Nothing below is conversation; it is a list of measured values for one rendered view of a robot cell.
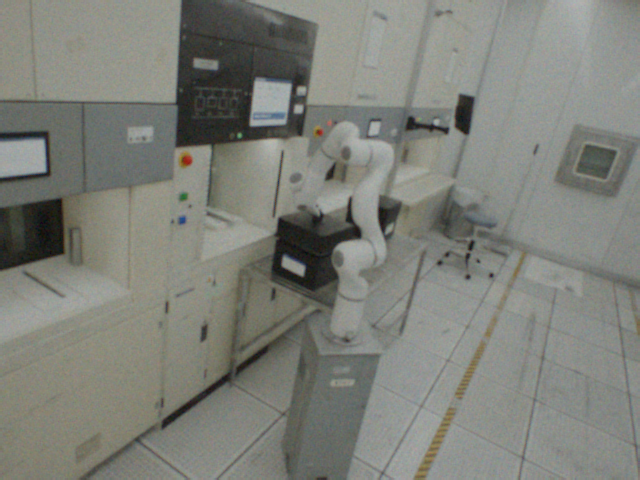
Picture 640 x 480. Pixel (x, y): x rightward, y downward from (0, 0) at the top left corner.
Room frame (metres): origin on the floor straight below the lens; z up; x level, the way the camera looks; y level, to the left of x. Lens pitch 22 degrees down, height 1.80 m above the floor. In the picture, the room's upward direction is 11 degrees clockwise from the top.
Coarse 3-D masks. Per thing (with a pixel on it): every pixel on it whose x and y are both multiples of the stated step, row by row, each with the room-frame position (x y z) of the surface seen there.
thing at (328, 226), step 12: (288, 216) 2.11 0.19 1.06; (300, 216) 2.14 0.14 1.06; (312, 216) 2.09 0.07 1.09; (324, 216) 2.22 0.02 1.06; (276, 228) 2.08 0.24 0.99; (288, 228) 2.03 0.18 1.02; (300, 228) 1.99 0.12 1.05; (312, 228) 2.00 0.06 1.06; (324, 228) 2.03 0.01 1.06; (336, 228) 2.07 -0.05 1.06; (348, 228) 2.11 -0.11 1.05; (288, 240) 2.02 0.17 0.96; (300, 240) 1.99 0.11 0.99; (312, 240) 1.95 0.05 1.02; (324, 240) 1.93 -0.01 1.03; (336, 240) 2.03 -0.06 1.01; (348, 240) 2.13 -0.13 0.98; (312, 252) 1.94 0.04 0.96; (324, 252) 1.95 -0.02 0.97
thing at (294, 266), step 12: (276, 240) 2.07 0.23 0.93; (276, 252) 2.06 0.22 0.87; (288, 252) 2.02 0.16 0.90; (300, 252) 1.99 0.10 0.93; (276, 264) 2.06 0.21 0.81; (288, 264) 2.02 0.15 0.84; (300, 264) 1.98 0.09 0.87; (312, 264) 1.95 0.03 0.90; (324, 264) 1.98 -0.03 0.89; (288, 276) 2.01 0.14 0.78; (300, 276) 1.97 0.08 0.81; (312, 276) 1.94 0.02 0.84; (324, 276) 2.00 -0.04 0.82; (336, 276) 2.10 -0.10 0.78; (312, 288) 1.93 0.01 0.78
